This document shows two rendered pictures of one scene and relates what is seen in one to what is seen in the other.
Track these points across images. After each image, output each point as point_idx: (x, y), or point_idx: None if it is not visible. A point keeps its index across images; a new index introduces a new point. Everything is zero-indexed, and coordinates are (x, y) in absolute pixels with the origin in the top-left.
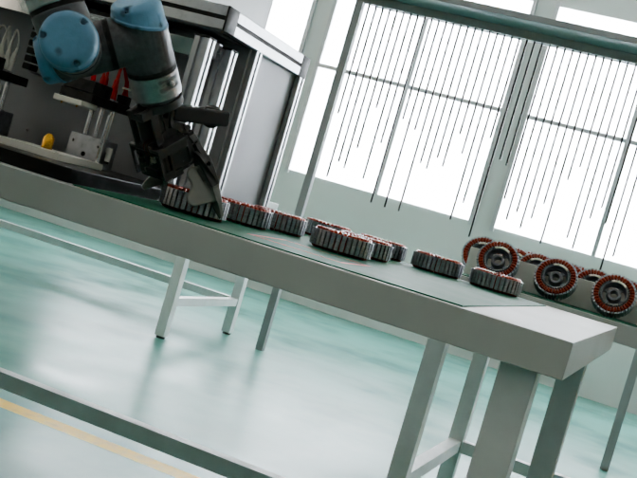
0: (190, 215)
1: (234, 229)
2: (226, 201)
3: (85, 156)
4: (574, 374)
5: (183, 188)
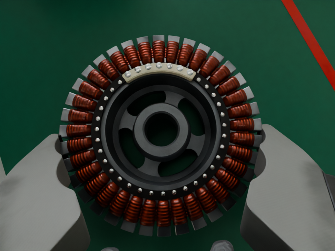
0: (241, 206)
1: (321, 143)
2: (239, 83)
3: None
4: None
5: (180, 205)
